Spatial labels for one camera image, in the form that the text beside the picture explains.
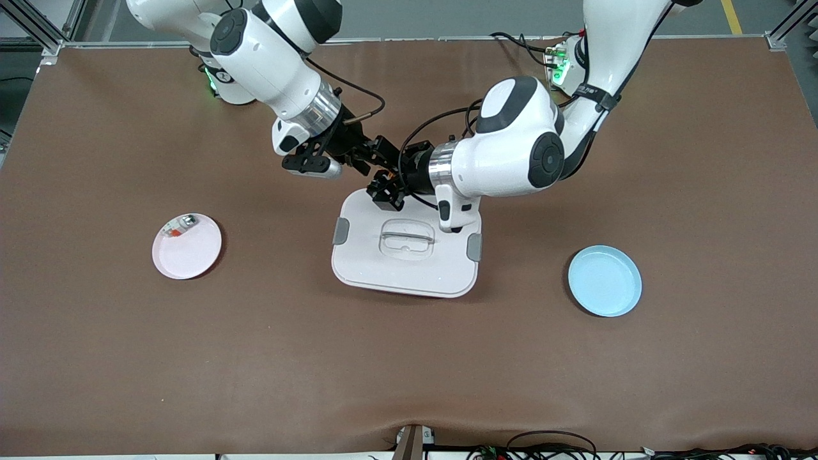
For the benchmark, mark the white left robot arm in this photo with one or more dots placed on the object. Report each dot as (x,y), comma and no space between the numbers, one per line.
(511,147)

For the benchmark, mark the pink round plate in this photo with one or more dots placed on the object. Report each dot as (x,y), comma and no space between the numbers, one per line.
(188,255)

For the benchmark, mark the light blue round plate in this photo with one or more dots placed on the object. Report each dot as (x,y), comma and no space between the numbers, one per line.
(604,281)

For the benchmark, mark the aluminium frame strut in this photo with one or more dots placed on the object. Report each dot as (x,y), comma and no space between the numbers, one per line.
(54,43)
(783,29)

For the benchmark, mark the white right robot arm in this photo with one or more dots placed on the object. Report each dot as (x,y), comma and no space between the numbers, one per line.
(268,57)

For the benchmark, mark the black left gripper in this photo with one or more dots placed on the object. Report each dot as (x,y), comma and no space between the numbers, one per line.
(416,174)

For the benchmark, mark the small silver orange switch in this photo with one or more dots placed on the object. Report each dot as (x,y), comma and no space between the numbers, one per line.
(185,222)

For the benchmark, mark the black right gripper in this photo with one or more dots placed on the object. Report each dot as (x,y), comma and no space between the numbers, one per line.
(348,137)

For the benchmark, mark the brown camera mount bracket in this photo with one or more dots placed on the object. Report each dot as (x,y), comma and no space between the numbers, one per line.
(412,444)

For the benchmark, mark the white lidded storage box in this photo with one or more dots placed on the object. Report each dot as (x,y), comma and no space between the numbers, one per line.
(409,275)

